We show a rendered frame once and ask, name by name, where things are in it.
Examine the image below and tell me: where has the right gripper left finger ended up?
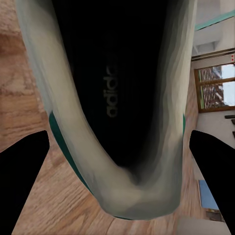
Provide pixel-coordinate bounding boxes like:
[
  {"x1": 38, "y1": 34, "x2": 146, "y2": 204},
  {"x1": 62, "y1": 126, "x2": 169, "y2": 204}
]
[{"x1": 0, "y1": 130, "x2": 49, "y2": 235}]

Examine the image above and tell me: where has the gym shoe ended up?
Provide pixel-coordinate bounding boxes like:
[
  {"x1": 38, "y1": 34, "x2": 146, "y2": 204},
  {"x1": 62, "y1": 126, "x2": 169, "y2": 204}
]
[{"x1": 14, "y1": 0, "x2": 198, "y2": 220}]

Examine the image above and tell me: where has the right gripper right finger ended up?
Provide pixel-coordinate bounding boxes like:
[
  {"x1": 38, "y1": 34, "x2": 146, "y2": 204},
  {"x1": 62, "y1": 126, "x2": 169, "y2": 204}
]
[{"x1": 189, "y1": 130, "x2": 235, "y2": 235}]

